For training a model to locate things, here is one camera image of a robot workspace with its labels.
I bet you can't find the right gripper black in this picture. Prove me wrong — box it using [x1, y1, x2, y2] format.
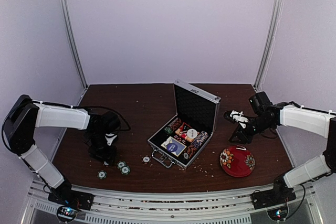
[229, 114, 273, 144]

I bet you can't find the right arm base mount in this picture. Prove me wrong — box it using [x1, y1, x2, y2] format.
[251, 189, 296, 222]

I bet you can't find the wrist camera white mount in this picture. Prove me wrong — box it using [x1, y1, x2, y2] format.
[224, 110, 249, 129]
[105, 133, 118, 146]

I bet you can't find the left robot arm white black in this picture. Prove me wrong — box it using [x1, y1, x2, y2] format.
[1, 94, 121, 205]

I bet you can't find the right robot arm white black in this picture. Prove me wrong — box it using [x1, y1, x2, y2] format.
[224, 92, 335, 204]

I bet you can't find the purple small blind button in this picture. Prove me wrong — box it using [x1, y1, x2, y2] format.
[166, 143, 178, 152]

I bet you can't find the blue orange chip stack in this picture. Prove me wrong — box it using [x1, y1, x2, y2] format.
[183, 131, 208, 160]

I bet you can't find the front aluminium rail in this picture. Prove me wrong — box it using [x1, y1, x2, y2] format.
[19, 180, 326, 223]

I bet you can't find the red floral plate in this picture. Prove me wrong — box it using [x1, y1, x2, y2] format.
[219, 145, 256, 178]

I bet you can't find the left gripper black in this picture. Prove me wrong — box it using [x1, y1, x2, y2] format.
[87, 131, 118, 166]

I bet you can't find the red black chip stack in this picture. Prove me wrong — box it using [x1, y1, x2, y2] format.
[169, 118, 183, 132]

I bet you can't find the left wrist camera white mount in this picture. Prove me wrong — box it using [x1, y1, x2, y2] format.
[105, 133, 118, 146]

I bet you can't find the aluminium frame post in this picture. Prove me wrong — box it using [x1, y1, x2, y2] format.
[253, 0, 284, 91]
[60, 0, 88, 89]

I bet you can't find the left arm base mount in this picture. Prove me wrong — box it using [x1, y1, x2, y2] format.
[48, 190, 94, 222]

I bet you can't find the blue playing card box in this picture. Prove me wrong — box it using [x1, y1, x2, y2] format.
[161, 136, 186, 157]

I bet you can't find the red playing card box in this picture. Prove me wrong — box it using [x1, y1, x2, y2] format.
[175, 122, 193, 142]

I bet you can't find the white dealer button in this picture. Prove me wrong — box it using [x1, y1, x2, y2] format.
[187, 129, 198, 138]

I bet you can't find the green chip stack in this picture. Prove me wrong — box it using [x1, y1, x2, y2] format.
[164, 127, 173, 134]

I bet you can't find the left aluminium frame post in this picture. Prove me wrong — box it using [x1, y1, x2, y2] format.
[60, 0, 88, 89]

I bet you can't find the aluminium poker case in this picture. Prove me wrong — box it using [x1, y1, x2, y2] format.
[148, 80, 221, 169]

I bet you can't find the green poker chip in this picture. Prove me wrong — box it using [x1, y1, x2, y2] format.
[120, 165, 131, 175]
[117, 161, 126, 169]
[97, 170, 107, 179]

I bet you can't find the right aluminium frame post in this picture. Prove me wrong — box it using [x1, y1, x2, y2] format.
[253, 0, 284, 91]

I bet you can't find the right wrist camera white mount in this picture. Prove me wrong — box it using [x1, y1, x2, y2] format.
[224, 110, 249, 129]

